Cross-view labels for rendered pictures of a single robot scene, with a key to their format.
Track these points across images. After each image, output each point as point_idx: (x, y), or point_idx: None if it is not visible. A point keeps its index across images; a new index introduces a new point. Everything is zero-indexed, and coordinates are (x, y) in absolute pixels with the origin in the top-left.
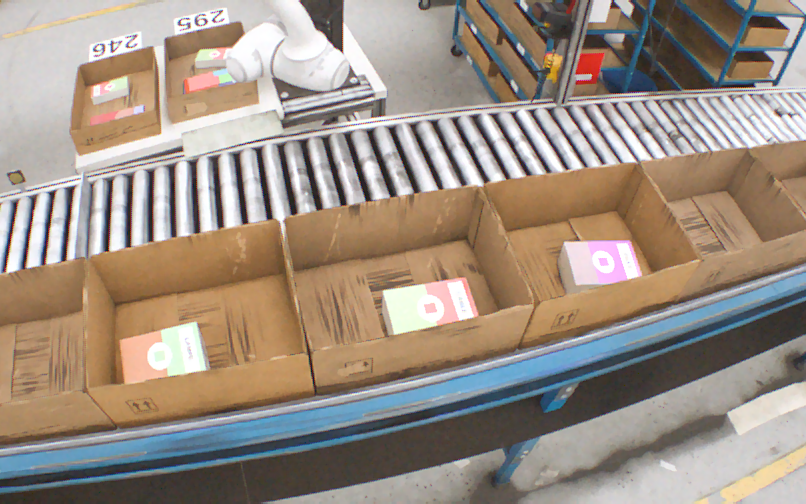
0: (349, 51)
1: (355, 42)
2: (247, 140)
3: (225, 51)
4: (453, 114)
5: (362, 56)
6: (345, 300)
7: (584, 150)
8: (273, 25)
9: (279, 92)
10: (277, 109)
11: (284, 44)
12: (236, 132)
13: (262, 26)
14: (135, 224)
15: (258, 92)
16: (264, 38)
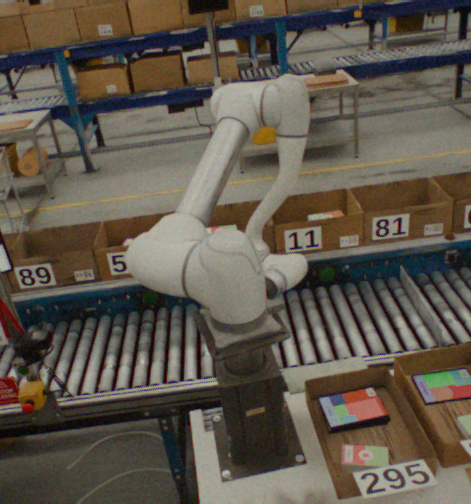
0: (210, 469)
1: (200, 485)
2: (311, 367)
3: (352, 458)
4: (146, 387)
5: (199, 459)
6: None
7: (66, 360)
8: (273, 267)
9: (287, 408)
10: (288, 395)
11: (265, 244)
12: (322, 374)
13: (281, 264)
14: (383, 317)
15: (308, 415)
16: (279, 256)
